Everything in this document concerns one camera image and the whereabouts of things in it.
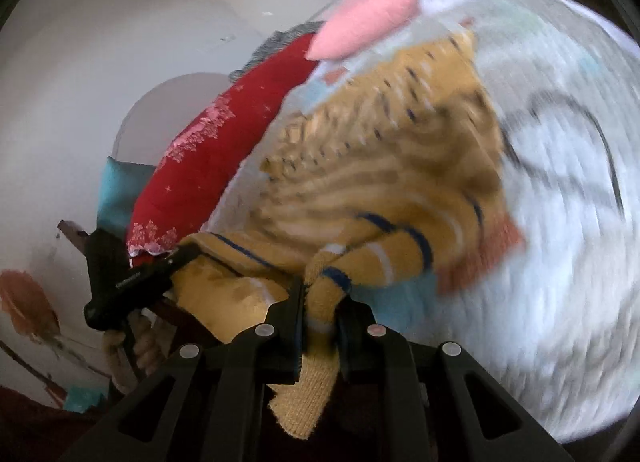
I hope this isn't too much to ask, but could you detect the red floral quilt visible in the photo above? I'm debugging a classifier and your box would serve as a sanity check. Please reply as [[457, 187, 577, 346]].
[[126, 35, 321, 258]]

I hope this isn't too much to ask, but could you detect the yellow striped sweater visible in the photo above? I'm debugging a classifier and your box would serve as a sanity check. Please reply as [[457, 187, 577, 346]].
[[172, 30, 526, 440]]

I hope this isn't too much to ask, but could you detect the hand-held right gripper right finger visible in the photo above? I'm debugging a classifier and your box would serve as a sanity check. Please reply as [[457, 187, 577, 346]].
[[336, 298, 576, 462]]

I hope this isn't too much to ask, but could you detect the person's left hand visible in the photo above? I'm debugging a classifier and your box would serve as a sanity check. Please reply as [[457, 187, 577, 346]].
[[102, 316, 166, 393]]

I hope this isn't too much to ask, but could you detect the teal pillow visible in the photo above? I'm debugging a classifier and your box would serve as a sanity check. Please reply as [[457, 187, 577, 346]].
[[97, 157, 156, 243]]

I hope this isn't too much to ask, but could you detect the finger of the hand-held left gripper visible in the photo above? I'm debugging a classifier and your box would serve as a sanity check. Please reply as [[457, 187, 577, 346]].
[[160, 241, 202, 278]]

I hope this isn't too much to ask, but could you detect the orange round mat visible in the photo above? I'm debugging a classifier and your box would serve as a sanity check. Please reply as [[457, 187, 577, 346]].
[[0, 269, 61, 343]]

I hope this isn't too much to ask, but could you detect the white arched headboard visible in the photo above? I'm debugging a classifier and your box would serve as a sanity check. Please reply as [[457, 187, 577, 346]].
[[111, 72, 236, 168]]

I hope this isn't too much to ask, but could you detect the white quilted bedspread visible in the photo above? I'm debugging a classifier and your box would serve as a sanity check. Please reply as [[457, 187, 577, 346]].
[[200, 0, 640, 443]]

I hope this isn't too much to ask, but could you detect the teal cloth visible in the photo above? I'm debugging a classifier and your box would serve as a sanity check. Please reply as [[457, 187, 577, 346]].
[[65, 387, 108, 413]]

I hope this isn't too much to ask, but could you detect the pink pillow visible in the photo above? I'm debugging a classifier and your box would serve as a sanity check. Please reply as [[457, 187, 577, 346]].
[[306, 0, 421, 62]]

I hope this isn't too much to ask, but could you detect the grey knitted cloth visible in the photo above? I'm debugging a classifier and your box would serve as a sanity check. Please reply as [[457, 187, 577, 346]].
[[230, 20, 326, 83]]

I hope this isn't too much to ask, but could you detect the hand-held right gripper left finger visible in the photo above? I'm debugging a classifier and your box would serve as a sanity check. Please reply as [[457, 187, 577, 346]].
[[57, 277, 307, 462]]

